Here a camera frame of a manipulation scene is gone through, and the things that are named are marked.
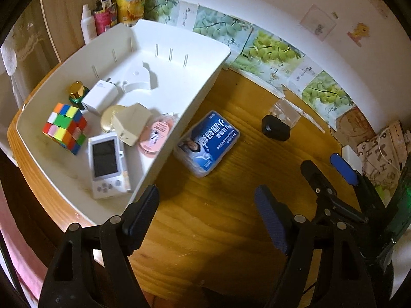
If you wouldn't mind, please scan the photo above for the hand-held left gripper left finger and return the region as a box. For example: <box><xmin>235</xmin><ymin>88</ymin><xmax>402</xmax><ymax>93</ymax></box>
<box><xmin>39</xmin><ymin>184</ymin><xmax>160</xmax><ymax>308</ymax></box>

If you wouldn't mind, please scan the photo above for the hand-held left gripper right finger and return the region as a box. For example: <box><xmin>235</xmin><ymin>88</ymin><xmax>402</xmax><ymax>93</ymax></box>
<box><xmin>255</xmin><ymin>184</ymin><xmax>376</xmax><ymax>308</ymax></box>

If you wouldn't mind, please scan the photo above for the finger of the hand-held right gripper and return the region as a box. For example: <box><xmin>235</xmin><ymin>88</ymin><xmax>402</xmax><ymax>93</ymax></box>
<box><xmin>300</xmin><ymin>160</ymin><xmax>370</xmax><ymax>228</ymax></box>
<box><xmin>330</xmin><ymin>153</ymin><xmax>386</xmax><ymax>214</ymax></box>

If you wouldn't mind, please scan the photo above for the black charger plug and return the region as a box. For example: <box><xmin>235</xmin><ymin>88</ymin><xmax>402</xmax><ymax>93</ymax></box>
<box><xmin>261</xmin><ymin>114</ymin><xmax>291</xmax><ymax>142</ymax></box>

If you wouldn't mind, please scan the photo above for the white mini game console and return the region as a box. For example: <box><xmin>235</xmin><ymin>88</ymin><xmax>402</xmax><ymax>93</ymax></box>
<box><xmin>88</xmin><ymin>132</ymin><xmax>133</xmax><ymax>199</ymax></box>

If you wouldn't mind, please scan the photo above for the pink correction tape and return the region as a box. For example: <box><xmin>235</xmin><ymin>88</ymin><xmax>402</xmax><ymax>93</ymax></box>
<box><xmin>138</xmin><ymin>113</ymin><xmax>179</xmax><ymax>158</ymax></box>

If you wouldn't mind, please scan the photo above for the small beige box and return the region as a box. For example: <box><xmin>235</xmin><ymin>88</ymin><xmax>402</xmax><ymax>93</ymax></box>
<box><xmin>114</xmin><ymin>103</ymin><xmax>152</xmax><ymax>148</ymax></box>

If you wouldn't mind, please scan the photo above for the clear box with blue label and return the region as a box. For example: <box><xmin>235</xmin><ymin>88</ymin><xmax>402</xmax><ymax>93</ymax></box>
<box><xmin>173</xmin><ymin>110</ymin><xmax>241</xmax><ymax>178</ymax></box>

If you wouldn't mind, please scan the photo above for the round gold compact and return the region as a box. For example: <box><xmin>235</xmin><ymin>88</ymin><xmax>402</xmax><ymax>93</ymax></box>
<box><xmin>100</xmin><ymin>104</ymin><xmax>127</xmax><ymax>133</ymax></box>

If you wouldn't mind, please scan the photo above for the colourful puzzle cube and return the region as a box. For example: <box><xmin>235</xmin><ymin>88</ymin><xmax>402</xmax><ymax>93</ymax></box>
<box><xmin>42</xmin><ymin>103</ymin><xmax>88</xmax><ymax>156</ymax></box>

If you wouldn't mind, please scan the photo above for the white charger plug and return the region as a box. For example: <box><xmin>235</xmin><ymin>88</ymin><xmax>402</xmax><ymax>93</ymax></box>
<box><xmin>81</xmin><ymin>77</ymin><xmax>120</xmax><ymax>116</ymax></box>

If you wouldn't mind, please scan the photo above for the green bottle with gold cap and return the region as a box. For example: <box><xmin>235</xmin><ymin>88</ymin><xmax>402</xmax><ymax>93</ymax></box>
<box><xmin>68</xmin><ymin>82</ymin><xmax>89</xmax><ymax>110</ymax></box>

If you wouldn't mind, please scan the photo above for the white plastic storage bin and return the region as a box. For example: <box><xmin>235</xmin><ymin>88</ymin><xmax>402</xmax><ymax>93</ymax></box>
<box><xmin>7</xmin><ymin>19</ymin><xmax>232</xmax><ymax>227</ymax></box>

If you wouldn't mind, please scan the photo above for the white rectangular soap box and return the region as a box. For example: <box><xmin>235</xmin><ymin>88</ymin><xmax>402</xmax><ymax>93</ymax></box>
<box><xmin>341</xmin><ymin>145</ymin><xmax>362</xmax><ymax>170</ymax></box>

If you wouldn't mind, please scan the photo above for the green tissue pack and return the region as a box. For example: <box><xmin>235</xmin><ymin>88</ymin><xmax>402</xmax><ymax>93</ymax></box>
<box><xmin>374</xmin><ymin>183</ymin><xmax>394</xmax><ymax>199</ymax></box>

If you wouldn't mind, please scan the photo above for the letter print fabric bag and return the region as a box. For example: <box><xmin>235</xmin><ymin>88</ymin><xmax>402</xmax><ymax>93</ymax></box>
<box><xmin>356</xmin><ymin>120</ymin><xmax>407</xmax><ymax>193</ymax></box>

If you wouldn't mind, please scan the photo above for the brown printed paper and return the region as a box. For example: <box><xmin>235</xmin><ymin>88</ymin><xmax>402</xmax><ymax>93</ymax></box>
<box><xmin>331</xmin><ymin>106</ymin><xmax>376</xmax><ymax>145</ymax></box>

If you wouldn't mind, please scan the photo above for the white paper strip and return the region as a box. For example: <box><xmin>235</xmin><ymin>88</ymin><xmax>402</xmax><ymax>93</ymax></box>
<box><xmin>283</xmin><ymin>86</ymin><xmax>326</xmax><ymax>133</ymax></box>

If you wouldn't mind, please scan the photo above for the small clear plastic box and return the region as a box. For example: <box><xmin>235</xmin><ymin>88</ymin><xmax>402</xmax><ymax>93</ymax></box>
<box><xmin>269</xmin><ymin>98</ymin><xmax>301</xmax><ymax>127</ymax></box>

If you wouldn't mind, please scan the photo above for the grape print paper sheet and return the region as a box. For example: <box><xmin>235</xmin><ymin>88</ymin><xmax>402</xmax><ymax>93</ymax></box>
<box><xmin>289</xmin><ymin>59</ymin><xmax>355</xmax><ymax>126</ymax></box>
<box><xmin>144</xmin><ymin>0</ymin><xmax>198</xmax><ymax>34</ymax></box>
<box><xmin>229</xmin><ymin>29</ymin><xmax>305</xmax><ymax>84</ymax></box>
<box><xmin>193</xmin><ymin>6</ymin><xmax>254</xmax><ymax>55</ymax></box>

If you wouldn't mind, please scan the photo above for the pink cloth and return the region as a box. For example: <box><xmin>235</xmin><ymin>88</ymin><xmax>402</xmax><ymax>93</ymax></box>
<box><xmin>0</xmin><ymin>180</ymin><xmax>49</xmax><ymax>308</ymax></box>

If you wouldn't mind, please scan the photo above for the yellow bear sticker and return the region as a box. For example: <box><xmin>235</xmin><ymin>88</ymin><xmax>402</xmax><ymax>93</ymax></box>
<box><xmin>347</xmin><ymin>22</ymin><xmax>373</xmax><ymax>47</ymax></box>

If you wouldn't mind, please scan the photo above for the red can pen holder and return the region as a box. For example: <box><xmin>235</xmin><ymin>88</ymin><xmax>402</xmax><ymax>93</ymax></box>
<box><xmin>94</xmin><ymin>3</ymin><xmax>118</xmax><ymax>36</ymax></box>

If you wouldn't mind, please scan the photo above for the white spray bottle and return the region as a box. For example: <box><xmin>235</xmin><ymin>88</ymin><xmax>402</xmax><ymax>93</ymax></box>
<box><xmin>80</xmin><ymin>4</ymin><xmax>98</xmax><ymax>45</ymax></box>

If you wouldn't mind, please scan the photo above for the white lace curtain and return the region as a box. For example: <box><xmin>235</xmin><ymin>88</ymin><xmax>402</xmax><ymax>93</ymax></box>
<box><xmin>0</xmin><ymin>16</ymin><xmax>61</xmax><ymax>167</ymax></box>

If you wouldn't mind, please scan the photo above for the yellow orange carton pen holder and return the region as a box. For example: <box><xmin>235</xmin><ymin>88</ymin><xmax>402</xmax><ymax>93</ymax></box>
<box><xmin>116</xmin><ymin>0</ymin><xmax>146</xmax><ymax>28</ymax></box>

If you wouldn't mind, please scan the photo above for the wooden desk hutch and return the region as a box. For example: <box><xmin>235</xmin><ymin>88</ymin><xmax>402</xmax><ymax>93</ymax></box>
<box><xmin>40</xmin><ymin>0</ymin><xmax>145</xmax><ymax>65</ymax></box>

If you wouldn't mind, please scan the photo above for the white cable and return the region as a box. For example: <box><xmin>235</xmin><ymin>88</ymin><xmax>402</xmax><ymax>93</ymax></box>
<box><xmin>378</xmin><ymin>131</ymin><xmax>403</xmax><ymax>174</ymax></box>

